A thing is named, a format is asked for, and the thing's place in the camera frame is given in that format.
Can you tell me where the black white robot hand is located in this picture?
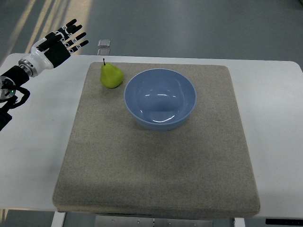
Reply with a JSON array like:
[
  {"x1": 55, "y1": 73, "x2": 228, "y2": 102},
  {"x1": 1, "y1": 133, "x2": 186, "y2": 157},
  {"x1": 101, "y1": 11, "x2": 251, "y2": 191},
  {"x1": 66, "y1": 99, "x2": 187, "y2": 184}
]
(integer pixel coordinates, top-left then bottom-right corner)
[{"x1": 18, "y1": 19, "x2": 89, "y2": 77}]

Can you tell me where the green pear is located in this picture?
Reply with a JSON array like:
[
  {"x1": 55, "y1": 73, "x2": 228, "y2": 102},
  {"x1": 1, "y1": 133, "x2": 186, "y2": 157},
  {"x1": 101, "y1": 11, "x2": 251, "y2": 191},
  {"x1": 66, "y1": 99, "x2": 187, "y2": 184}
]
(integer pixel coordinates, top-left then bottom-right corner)
[{"x1": 100, "y1": 58, "x2": 124, "y2": 88}]

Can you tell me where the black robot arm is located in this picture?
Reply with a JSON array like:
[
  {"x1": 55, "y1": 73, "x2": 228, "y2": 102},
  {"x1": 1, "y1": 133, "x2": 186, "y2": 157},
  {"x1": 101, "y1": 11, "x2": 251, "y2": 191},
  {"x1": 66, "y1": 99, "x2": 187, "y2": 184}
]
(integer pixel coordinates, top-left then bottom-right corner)
[{"x1": 0, "y1": 65, "x2": 30, "y2": 130}]

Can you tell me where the blue ceramic bowl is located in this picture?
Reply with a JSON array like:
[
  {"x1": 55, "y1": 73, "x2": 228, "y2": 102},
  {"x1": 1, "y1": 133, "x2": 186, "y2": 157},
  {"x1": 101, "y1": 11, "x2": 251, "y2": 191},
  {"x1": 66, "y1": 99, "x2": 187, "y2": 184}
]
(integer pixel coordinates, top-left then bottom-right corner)
[{"x1": 124, "y1": 69, "x2": 197, "y2": 131}]

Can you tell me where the lower floor outlet plate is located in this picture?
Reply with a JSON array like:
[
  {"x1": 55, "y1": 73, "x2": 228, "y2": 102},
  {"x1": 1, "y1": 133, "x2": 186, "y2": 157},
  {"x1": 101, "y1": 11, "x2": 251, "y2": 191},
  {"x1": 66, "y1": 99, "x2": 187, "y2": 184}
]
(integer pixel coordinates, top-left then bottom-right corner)
[{"x1": 97, "y1": 49, "x2": 110, "y2": 56}]

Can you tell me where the floor outlet plate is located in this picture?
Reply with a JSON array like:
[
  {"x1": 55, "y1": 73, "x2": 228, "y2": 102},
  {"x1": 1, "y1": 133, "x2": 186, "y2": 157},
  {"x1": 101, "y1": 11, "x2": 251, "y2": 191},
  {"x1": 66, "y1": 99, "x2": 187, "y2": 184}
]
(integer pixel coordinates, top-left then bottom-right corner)
[
  {"x1": 98, "y1": 39, "x2": 111, "y2": 47},
  {"x1": 97, "y1": 49, "x2": 110, "y2": 56}
]

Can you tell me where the upper floor outlet plate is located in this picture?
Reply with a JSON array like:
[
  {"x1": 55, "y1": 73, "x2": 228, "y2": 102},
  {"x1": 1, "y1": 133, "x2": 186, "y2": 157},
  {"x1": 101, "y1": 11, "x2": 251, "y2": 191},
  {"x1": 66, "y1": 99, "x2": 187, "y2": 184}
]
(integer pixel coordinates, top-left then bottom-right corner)
[{"x1": 98, "y1": 39, "x2": 111, "y2": 47}]

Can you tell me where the beige felt mat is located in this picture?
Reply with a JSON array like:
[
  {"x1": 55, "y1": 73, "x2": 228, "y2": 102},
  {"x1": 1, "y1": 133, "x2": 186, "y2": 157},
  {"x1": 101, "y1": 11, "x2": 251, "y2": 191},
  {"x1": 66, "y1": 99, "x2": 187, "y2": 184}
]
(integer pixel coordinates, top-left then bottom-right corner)
[{"x1": 53, "y1": 62, "x2": 260, "y2": 219}]

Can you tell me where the white table leg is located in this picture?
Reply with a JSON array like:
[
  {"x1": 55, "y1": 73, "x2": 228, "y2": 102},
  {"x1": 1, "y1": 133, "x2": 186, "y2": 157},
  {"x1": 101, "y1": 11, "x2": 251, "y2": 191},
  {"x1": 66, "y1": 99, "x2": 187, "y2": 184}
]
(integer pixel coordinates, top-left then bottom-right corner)
[{"x1": 51, "y1": 212, "x2": 66, "y2": 227}]

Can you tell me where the black label strip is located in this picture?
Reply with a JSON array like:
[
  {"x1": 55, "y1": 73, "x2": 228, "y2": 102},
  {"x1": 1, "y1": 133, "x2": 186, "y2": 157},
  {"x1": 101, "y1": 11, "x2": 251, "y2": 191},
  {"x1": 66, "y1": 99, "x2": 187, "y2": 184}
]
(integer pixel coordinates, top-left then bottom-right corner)
[{"x1": 265, "y1": 218, "x2": 303, "y2": 226}]

